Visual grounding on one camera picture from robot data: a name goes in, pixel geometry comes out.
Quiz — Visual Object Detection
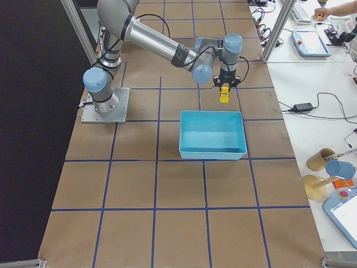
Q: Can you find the black power brick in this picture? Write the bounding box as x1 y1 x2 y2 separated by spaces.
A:
292 103 314 112

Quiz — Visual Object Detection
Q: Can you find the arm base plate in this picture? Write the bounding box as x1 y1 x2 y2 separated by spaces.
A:
81 88 131 123

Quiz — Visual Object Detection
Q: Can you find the teach pendant tablet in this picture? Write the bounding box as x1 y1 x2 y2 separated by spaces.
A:
291 31 331 58
322 188 356 249

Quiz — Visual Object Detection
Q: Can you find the light blue plastic bin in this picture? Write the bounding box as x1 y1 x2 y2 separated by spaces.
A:
179 111 247 160

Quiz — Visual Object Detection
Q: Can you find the aluminium frame post left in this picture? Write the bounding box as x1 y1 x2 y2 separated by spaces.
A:
262 0 295 64

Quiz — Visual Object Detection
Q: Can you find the wooden cup holder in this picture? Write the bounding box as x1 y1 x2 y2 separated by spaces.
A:
302 175 338 201

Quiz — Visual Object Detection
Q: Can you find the wooden cylinder cup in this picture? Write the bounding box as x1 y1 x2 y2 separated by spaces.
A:
306 148 335 171

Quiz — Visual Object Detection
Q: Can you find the white keyboard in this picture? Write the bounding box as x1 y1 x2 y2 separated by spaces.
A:
290 1 312 26

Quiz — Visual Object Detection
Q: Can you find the aluminium frame post right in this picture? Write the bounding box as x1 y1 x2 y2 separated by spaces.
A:
61 0 97 64

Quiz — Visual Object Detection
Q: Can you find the yellow beetle toy car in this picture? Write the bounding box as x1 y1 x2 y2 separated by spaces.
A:
219 86 230 103

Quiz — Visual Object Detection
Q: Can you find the aluminium frame post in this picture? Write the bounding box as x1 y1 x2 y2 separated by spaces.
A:
262 0 295 64
61 0 97 64

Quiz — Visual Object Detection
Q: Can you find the person hand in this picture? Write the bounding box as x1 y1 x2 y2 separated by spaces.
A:
313 8 331 21

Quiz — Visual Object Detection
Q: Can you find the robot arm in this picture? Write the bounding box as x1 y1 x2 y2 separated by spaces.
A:
83 1 243 113

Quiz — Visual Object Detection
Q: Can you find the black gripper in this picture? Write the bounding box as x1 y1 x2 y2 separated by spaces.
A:
213 69 240 87

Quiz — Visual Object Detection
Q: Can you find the blue plastic cup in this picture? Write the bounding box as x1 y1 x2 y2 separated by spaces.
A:
325 160 356 180

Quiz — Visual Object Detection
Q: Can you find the orange small object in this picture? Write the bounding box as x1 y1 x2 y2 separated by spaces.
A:
332 179 354 189

